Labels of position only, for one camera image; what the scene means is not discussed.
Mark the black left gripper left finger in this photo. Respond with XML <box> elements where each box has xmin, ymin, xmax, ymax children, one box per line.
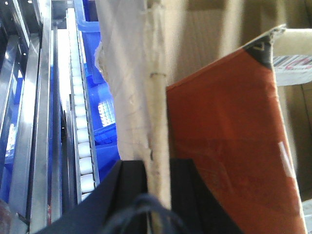
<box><xmin>39</xmin><ymin>160</ymin><xmax>147</xmax><ymax>234</ymax></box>

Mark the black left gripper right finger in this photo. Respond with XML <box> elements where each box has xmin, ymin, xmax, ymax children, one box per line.
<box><xmin>170</xmin><ymin>158</ymin><xmax>242</xmax><ymax>234</ymax></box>

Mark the cardboard box red print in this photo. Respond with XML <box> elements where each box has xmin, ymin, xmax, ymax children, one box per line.
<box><xmin>167</xmin><ymin>25</ymin><xmax>307</xmax><ymax>234</ymax></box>

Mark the plain brown cardboard box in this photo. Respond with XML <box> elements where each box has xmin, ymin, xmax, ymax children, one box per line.
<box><xmin>95</xmin><ymin>0</ymin><xmax>312</xmax><ymax>208</ymax></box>

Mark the blue plastic bin on shelf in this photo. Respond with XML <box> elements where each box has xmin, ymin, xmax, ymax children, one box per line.
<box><xmin>74</xmin><ymin>0</ymin><xmax>120</xmax><ymax>181</ymax></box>

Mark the white roller conveyor track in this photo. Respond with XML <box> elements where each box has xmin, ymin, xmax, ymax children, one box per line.
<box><xmin>66</xmin><ymin>8</ymin><xmax>99</xmax><ymax>203</ymax></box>

